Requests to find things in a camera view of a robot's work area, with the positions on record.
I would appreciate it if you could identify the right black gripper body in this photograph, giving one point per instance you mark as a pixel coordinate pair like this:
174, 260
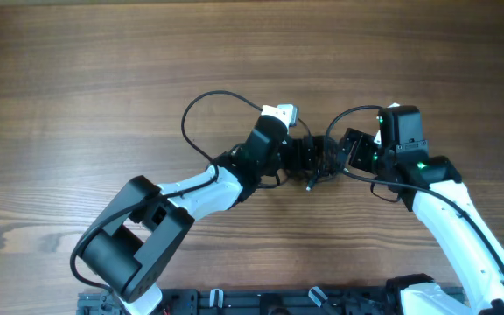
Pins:
366, 153

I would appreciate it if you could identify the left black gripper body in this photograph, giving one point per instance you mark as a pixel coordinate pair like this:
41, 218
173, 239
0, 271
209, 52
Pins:
290, 155

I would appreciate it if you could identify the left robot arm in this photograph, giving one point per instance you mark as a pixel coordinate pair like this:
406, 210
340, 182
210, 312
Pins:
134, 238

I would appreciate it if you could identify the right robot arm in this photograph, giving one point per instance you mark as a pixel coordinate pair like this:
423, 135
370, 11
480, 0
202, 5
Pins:
433, 190

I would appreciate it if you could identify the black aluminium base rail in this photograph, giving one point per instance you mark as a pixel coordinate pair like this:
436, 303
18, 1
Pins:
355, 300

